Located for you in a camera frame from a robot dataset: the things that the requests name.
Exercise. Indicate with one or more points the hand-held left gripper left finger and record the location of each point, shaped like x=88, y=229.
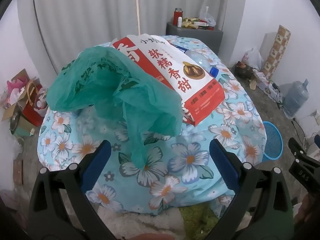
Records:
x=97, y=165

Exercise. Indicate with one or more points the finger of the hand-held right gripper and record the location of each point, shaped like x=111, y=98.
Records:
x=296, y=147

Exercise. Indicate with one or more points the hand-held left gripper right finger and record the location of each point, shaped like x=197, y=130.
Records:
x=225, y=162

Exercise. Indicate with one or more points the blue plastic basket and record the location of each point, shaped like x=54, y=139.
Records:
x=273, y=142

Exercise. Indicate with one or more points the green plastic bag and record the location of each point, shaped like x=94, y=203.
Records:
x=105, y=85

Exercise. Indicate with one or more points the red and white rice bag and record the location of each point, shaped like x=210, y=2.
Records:
x=175, y=67

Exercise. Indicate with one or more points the clear bottle with blue cap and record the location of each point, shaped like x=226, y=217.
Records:
x=197, y=57

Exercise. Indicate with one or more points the floral blue tablecloth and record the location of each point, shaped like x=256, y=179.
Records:
x=185, y=160

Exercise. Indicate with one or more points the blue water jug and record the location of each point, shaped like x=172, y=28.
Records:
x=296, y=97

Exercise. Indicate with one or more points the green fluffy mat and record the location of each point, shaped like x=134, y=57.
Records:
x=200, y=220

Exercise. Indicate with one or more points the white fluffy rug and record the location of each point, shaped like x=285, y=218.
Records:
x=140, y=222

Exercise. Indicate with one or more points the white printed carton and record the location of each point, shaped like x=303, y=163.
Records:
x=265, y=80

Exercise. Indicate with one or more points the brown paper scrap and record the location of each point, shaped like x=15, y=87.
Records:
x=252, y=84

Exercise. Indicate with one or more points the red gift bag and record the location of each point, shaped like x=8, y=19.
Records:
x=32, y=110

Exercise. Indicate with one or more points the dark basket with scraps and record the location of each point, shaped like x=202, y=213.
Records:
x=243, y=71

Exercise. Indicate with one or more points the patterned paper roll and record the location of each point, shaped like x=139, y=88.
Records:
x=276, y=52

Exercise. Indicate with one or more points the white plastic bag red print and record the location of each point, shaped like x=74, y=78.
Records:
x=252, y=58

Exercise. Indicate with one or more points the cardboard box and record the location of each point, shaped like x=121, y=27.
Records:
x=12, y=110

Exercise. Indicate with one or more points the pink tissue paper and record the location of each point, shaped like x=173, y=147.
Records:
x=16, y=83

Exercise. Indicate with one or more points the grey cabinet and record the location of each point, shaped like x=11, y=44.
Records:
x=197, y=36

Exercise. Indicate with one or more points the pile of snack packets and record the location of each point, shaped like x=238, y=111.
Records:
x=192, y=23

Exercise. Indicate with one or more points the small white bottle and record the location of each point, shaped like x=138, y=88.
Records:
x=180, y=22

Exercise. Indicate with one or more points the clear plastic bag with knot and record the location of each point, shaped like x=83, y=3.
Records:
x=207, y=16

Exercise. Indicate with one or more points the white curtain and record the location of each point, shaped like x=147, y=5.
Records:
x=87, y=10

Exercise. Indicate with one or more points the red thermos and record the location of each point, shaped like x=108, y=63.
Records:
x=177, y=13

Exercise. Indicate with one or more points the cream wooden stick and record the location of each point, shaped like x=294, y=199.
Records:
x=138, y=5

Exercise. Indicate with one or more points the wall socket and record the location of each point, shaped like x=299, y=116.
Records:
x=315, y=117

